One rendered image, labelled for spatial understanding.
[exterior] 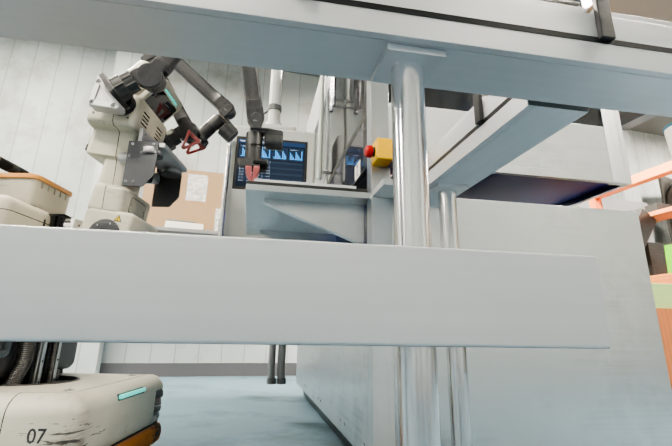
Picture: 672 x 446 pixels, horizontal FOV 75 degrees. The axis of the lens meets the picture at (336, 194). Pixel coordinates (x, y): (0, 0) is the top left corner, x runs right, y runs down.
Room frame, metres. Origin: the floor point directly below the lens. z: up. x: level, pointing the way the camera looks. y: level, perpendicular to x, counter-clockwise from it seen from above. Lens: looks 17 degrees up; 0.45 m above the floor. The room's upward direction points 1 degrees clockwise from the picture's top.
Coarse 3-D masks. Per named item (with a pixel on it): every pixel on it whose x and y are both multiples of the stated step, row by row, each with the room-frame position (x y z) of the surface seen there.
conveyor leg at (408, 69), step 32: (384, 64) 0.58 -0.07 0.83; (416, 64) 0.57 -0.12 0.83; (416, 96) 0.57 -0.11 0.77; (416, 128) 0.57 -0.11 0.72; (416, 160) 0.57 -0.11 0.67; (416, 192) 0.57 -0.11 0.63; (416, 224) 0.57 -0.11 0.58; (416, 352) 0.57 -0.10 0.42; (416, 384) 0.57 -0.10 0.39; (416, 416) 0.57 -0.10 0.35
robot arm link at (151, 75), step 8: (160, 56) 1.25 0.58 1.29; (144, 64) 1.23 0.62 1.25; (152, 64) 1.24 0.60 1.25; (160, 64) 1.24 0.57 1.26; (168, 64) 1.26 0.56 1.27; (176, 64) 1.29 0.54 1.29; (144, 72) 1.24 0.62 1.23; (152, 72) 1.25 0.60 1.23; (160, 72) 1.25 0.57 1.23; (168, 72) 1.29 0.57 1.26; (144, 80) 1.25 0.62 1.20; (152, 80) 1.25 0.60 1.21; (160, 80) 1.26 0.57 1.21; (152, 88) 1.28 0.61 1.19
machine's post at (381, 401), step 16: (368, 96) 1.40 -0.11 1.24; (384, 96) 1.37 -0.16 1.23; (368, 112) 1.40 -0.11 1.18; (384, 112) 1.37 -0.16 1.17; (368, 128) 1.40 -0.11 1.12; (384, 128) 1.37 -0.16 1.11; (368, 144) 1.40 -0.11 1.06; (368, 160) 1.40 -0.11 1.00; (368, 176) 1.40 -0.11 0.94; (384, 176) 1.37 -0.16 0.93; (368, 192) 1.40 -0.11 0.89; (368, 208) 1.40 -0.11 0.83; (384, 208) 1.37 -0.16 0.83; (368, 224) 1.40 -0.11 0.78; (384, 224) 1.37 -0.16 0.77; (368, 240) 1.40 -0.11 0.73; (384, 240) 1.37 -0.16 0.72; (368, 352) 1.41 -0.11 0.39; (384, 352) 1.37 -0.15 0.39; (368, 368) 1.41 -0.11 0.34; (384, 368) 1.37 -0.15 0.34; (368, 384) 1.41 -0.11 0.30; (384, 384) 1.37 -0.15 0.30; (368, 400) 1.41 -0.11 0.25; (384, 400) 1.37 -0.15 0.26; (368, 416) 1.41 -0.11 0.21; (384, 416) 1.37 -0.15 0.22; (368, 432) 1.41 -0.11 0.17; (384, 432) 1.37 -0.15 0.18
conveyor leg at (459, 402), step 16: (432, 192) 1.21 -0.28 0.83; (448, 192) 1.18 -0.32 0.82; (448, 208) 1.18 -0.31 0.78; (448, 224) 1.18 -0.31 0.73; (448, 240) 1.18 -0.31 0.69; (448, 352) 1.19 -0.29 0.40; (464, 352) 1.18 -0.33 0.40; (448, 368) 1.20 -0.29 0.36; (464, 368) 1.18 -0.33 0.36; (448, 384) 1.20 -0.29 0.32; (464, 384) 1.18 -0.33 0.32; (464, 400) 1.18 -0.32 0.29; (464, 416) 1.18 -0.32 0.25; (464, 432) 1.18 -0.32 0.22
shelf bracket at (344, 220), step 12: (264, 204) 1.43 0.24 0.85; (276, 204) 1.41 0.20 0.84; (288, 204) 1.42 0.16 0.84; (300, 204) 1.42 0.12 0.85; (312, 204) 1.43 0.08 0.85; (324, 204) 1.44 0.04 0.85; (336, 204) 1.45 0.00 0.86; (348, 204) 1.45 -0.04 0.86; (300, 216) 1.42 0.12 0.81; (312, 216) 1.43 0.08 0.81; (324, 216) 1.44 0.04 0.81; (336, 216) 1.45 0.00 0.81; (348, 216) 1.45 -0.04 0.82; (360, 216) 1.46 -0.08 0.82; (324, 228) 1.45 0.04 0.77; (336, 228) 1.45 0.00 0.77; (348, 228) 1.45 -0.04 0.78; (360, 228) 1.46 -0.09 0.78; (348, 240) 1.48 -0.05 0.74; (360, 240) 1.46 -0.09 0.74
